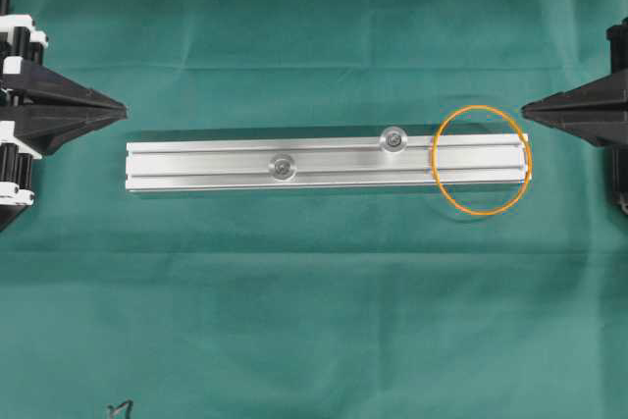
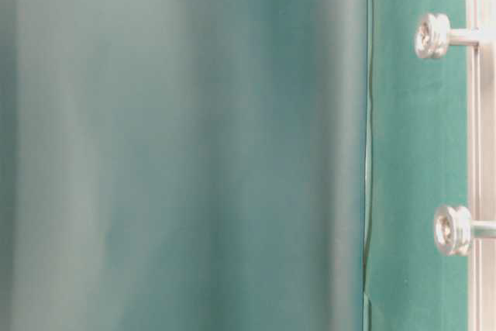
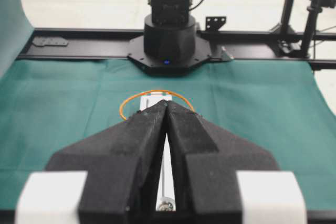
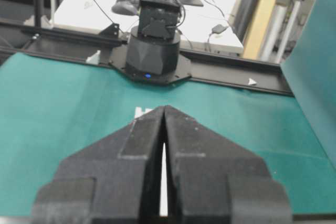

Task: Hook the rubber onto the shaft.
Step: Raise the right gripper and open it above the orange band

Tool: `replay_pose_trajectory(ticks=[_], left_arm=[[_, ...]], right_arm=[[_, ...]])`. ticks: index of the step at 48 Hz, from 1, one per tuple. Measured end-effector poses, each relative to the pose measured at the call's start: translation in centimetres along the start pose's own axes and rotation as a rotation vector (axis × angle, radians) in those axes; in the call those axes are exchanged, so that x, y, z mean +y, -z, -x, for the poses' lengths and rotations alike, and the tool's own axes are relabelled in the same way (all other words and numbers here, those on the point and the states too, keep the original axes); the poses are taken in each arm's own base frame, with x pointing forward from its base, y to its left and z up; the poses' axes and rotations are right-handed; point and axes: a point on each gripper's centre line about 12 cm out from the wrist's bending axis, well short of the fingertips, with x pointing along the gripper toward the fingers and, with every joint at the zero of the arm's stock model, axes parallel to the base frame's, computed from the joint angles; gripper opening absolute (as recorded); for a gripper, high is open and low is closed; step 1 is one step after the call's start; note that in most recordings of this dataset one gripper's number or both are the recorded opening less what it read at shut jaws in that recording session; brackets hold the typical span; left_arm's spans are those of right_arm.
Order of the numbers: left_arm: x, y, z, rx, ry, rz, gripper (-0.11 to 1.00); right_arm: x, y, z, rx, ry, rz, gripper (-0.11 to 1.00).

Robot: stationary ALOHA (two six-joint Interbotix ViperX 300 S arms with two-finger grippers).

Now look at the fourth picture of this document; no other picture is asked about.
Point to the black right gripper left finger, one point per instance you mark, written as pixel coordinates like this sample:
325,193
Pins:
114,180

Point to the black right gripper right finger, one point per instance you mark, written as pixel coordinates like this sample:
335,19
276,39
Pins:
217,180

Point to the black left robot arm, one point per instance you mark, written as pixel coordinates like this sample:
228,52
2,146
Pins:
153,48

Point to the green table cloth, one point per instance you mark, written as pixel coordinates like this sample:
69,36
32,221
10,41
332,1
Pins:
50,109

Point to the green cloth side panel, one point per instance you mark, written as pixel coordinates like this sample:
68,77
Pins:
310,73

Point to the white desk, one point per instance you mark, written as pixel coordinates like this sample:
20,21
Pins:
199,27

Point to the yellow pillar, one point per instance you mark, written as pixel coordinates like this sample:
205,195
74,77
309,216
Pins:
257,29

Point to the black mounting rail frame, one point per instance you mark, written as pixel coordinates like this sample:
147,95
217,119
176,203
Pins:
76,47

